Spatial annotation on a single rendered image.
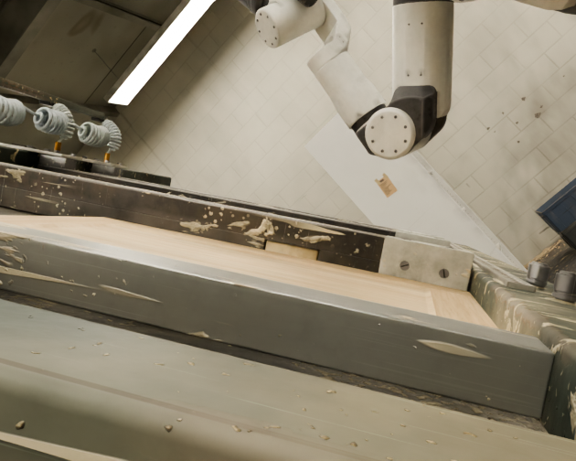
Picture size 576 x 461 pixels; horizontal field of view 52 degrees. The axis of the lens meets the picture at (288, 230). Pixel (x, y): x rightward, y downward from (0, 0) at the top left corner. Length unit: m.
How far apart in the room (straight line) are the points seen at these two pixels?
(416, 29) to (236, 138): 5.71
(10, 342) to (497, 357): 0.28
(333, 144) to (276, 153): 1.72
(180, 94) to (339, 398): 6.76
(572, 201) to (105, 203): 4.34
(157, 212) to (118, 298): 0.53
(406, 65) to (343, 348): 0.61
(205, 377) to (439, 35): 0.80
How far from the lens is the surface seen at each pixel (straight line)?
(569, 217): 5.00
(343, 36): 1.00
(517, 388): 0.38
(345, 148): 4.73
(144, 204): 0.95
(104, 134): 1.83
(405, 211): 4.66
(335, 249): 0.86
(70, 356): 0.16
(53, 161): 1.68
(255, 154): 6.47
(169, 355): 0.17
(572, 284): 0.63
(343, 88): 0.96
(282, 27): 0.98
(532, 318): 0.46
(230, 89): 6.62
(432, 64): 0.91
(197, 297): 0.39
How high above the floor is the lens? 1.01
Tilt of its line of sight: 7 degrees up
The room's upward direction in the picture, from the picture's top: 41 degrees counter-clockwise
